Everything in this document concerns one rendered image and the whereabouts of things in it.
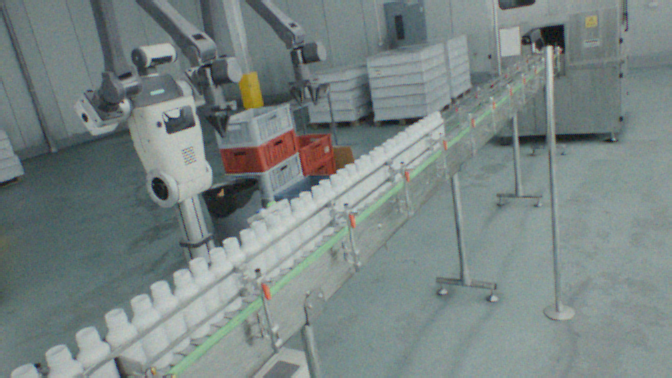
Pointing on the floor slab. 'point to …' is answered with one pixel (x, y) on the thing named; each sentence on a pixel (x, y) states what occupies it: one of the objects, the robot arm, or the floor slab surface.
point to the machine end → (570, 62)
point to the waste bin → (232, 207)
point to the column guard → (249, 87)
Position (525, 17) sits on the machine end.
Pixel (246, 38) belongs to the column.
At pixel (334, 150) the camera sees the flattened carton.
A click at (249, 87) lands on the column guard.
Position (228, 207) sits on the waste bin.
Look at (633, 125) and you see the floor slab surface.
